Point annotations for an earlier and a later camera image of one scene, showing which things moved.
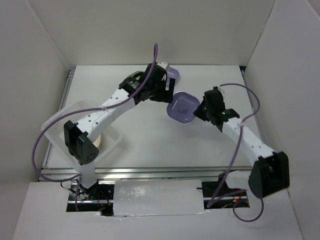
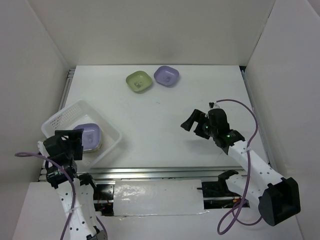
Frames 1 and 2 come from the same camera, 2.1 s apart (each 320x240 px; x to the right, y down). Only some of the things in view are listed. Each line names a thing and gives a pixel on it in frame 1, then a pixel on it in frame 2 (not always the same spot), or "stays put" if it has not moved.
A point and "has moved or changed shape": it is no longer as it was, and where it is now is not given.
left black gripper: x=166 y=96 -> x=75 y=137
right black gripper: x=199 y=112 -> x=198 y=116
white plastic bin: x=53 y=128 stays put
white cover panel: x=154 y=197 stays put
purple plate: x=182 y=107 has moved or changed shape
